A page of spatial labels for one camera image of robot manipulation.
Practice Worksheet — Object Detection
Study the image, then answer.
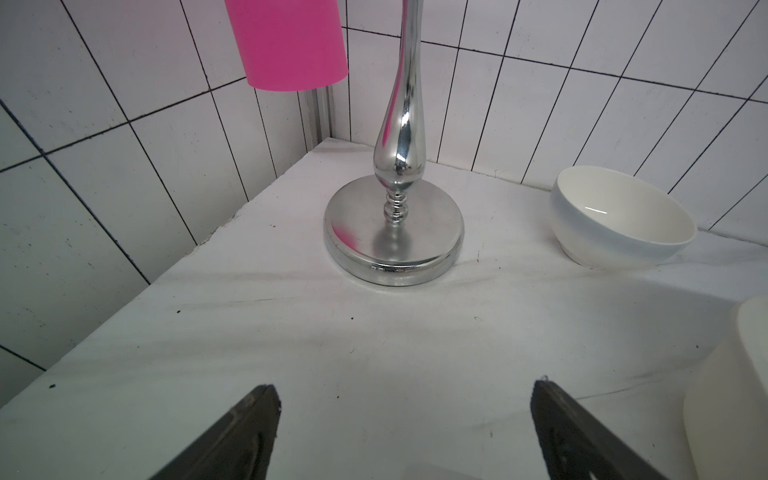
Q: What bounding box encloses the white ceramic bowl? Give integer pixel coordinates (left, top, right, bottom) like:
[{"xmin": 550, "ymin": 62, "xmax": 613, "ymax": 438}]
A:
[{"xmin": 548, "ymin": 165, "xmax": 697, "ymax": 270}]

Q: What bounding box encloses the chrome wine glass rack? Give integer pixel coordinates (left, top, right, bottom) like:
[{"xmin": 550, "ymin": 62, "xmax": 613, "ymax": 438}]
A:
[{"xmin": 324, "ymin": 1, "xmax": 465, "ymax": 287}]

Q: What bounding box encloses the white plastic storage box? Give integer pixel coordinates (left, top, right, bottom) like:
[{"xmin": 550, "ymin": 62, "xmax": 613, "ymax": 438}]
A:
[{"xmin": 683, "ymin": 295, "xmax": 767, "ymax": 479}]

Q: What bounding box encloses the pink plastic wine glass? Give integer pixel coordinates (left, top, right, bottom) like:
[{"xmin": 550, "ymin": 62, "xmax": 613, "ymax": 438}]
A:
[{"xmin": 225, "ymin": 0, "xmax": 348, "ymax": 92}]

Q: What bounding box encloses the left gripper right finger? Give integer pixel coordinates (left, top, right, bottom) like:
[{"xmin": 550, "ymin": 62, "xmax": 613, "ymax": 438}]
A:
[{"xmin": 530, "ymin": 379, "xmax": 664, "ymax": 479}]

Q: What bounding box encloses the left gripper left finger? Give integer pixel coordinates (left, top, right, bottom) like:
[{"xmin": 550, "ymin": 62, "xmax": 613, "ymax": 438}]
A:
[{"xmin": 153, "ymin": 385, "xmax": 281, "ymax": 479}]

